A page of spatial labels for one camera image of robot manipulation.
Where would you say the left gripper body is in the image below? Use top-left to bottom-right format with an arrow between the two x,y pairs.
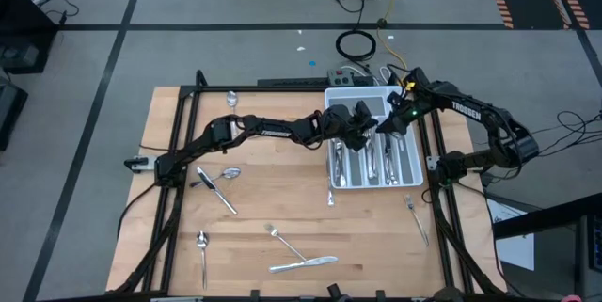
315,103 -> 363,149

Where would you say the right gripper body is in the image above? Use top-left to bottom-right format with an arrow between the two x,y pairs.
398,95 -> 436,128

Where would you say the white cutlery tray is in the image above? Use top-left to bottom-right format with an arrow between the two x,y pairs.
323,85 -> 425,190

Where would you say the grey power strip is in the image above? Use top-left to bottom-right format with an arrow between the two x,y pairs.
326,69 -> 356,87

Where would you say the long black bar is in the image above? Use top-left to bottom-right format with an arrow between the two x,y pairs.
256,76 -> 330,88

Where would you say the white paper sheet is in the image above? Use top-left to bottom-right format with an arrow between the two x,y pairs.
486,197 -> 537,273

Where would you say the black desk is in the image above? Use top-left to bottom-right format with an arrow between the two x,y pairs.
491,192 -> 602,302

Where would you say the computer monitor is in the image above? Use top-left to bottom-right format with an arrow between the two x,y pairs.
587,214 -> 602,274

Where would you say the black box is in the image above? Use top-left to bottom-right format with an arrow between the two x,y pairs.
0,80 -> 29,152

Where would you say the black cabinet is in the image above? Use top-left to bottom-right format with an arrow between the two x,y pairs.
0,0 -> 60,76

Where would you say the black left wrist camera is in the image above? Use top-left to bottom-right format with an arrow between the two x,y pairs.
352,99 -> 379,124

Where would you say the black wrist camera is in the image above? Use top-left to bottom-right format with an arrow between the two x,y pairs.
386,88 -> 406,108
352,99 -> 379,124

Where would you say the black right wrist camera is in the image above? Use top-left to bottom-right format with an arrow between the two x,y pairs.
386,88 -> 406,108

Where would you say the black aluminium rig frame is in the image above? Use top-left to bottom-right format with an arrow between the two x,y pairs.
110,69 -> 507,299

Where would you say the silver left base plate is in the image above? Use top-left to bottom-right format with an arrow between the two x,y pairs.
123,153 -> 159,174

